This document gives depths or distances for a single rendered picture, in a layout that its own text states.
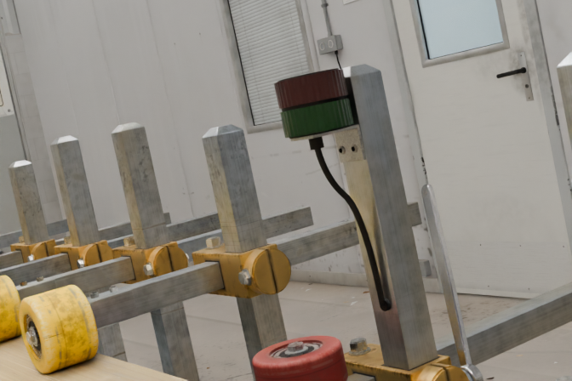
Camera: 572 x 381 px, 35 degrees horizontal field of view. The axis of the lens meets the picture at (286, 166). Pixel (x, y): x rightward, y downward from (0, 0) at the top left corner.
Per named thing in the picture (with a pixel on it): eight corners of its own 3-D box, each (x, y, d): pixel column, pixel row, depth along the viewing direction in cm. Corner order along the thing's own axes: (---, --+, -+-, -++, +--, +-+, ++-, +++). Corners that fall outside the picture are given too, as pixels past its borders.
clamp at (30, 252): (43, 263, 174) (37, 237, 174) (67, 264, 163) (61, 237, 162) (12, 271, 171) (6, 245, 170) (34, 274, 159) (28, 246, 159)
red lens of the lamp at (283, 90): (321, 100, 81) (316, 76, 81) (362, 91, 76) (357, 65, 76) (265, 111, 78) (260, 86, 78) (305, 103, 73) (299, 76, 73)
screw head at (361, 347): (361, 347, 89) (359, 335, 89) (374, 349, 87) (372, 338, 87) (345, 354, 88) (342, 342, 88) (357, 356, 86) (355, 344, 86)
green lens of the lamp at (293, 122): (327, 127, 81) (322, 103, 81) (368, 121, 76) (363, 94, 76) (271, 139, 78) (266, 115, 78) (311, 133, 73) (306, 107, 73)
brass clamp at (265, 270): (238, 281, 111) (230, 241, 111) (300, 286, 100) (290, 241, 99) (195, 294, 108) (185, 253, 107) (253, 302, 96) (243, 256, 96)
